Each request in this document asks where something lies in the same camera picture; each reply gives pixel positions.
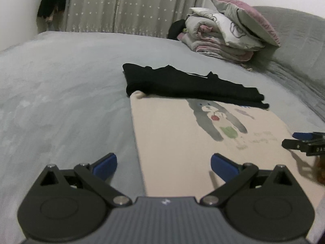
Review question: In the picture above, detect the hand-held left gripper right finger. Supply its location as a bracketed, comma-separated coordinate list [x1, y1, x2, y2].
[200, 153, 297, 206]

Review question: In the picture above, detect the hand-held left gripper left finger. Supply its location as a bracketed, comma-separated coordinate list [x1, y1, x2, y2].
[36, 153, 133, 207]

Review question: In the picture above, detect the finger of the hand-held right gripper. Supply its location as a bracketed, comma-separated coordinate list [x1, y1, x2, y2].
[282, 138, 309, 151]
[292, 132, 325, 142]

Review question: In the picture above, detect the beige and black shirt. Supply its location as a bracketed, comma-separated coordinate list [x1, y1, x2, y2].
[122, 63, 319, 206]

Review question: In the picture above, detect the grey bed sheet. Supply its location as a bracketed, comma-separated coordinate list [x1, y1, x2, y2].
[0, 30, 325, 244]

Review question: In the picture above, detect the grey quilted headboard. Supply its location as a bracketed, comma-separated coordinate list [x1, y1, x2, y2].
[250, 6, 325, 124]

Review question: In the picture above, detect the folded grey and pink quilt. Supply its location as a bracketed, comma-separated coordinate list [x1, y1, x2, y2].
[181, 15, 255, 63]

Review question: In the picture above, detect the grey and pink pillow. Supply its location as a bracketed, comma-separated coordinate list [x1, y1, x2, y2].
[209, 0, 281, 47]

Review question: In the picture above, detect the white flower-print pillow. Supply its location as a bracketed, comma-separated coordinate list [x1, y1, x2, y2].
[189, 7, 266, 50]

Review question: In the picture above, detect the crumpled black garment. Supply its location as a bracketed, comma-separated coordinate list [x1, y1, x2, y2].
[168, 20, 187, 40]

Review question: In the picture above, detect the grey star-print curtain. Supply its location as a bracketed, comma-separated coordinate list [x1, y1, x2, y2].
[65, 0, 122, 33]
[114, 0, 204, 39]

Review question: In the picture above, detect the black hanging jacket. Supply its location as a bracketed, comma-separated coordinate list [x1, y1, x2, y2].
[38, 0, 69, 23]

